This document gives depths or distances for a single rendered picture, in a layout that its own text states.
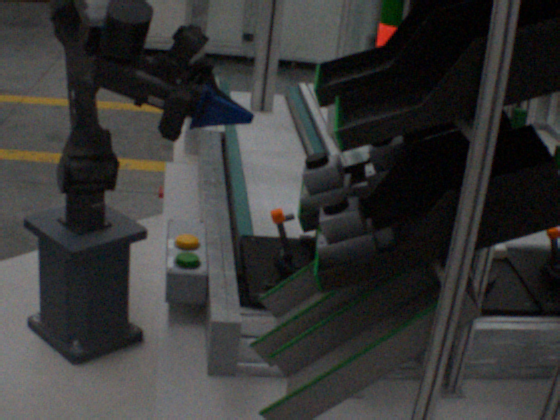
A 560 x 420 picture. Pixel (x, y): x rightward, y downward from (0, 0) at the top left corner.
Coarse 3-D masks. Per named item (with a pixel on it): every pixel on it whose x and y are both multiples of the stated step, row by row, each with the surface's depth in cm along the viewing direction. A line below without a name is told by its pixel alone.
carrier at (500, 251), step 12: (504, 252) 157; (492, 264) 150; (504, 264) 155; (492, 276) 146; (504, 276) 151; (516, 276) 151; (492, 288) 146; (504, 288) 146; (516, 288) 147; (492, 300) 142; (504, 300) 142; (516, 300) 143; (528, 300) 143; (492, 312) 139; (504, 312) 139; (516, 312) 140; (528, 312) 140
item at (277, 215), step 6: (276, 210) 141; (282, 210) 141; (276, 216) 140; (282, 216) 140; (288, 216) 141; (276, 222) 141; (282, 222) 141; (282, 228) 141; (282, 234) 142; (282, 240) 142; (288, 240) 143; (282, 246) 143; (288, 246) 143; (288, 252) 143
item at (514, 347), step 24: (240, 312) 132; (264, 312) 133; (240, 336) 131; (456, 336) 135; (480, 336) 135; (504, 336) 136; (528, 336) 136; (552, 336) 137; (240, 360) 132; (480, 360) 137; (504, 360) 138; (528, 360) 138; (552, 360) 139
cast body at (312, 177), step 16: (320, 160) 106; (336, 160) 107; (304, 176) 107; (320, 176) 106; (336, 176) 106; (304, 192) 109; (320, 192) 107; (336, 192) 107; (352, 192) 108; (368, 192) 108; (304, 208) 108
